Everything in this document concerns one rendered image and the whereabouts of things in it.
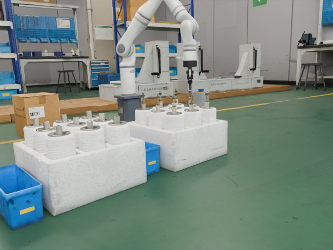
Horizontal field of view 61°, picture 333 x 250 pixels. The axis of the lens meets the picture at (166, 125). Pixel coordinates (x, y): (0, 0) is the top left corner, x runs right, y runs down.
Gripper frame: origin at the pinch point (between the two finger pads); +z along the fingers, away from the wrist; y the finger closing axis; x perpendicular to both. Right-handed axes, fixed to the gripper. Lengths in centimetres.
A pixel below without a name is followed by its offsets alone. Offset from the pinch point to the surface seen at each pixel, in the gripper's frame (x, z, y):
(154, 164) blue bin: 16, 32, -37
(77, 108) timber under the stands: 121, 30, 132
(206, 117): -8.3, 14.5, -12.9
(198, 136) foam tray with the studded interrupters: -4.2, 21.6, -24.4
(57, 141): 43, 12, -70
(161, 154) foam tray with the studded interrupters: 13.2, 28.9, -30.4
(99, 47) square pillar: 236, -62, 578
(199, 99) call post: -5.6, 8.7, 13.6
